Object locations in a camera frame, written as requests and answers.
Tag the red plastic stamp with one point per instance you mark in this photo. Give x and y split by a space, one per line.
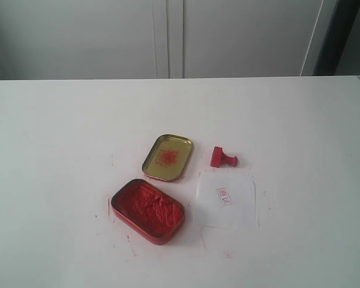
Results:
219 158

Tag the red ink pad tin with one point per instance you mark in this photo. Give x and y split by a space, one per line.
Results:
150 212

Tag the gold tin lid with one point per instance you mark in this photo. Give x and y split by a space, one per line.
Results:
167 158

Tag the white paper sheet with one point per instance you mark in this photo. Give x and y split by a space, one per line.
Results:
225 200

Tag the white cabinet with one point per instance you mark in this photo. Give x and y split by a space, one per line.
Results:
160 39

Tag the dark vertical post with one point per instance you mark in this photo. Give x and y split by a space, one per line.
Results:
340 26

